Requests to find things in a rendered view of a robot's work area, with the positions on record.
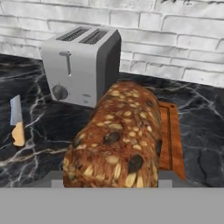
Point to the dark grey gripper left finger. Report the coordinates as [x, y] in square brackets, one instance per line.
[56, 180]

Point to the brown wooden cutting board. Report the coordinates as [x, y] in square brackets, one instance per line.
[172, 140]

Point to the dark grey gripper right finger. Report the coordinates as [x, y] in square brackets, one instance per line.
[166, 180]

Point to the silver toaster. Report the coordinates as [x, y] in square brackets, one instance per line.
[81, 65]

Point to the brown seeded bread loaf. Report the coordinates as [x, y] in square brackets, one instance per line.
[122, 137]

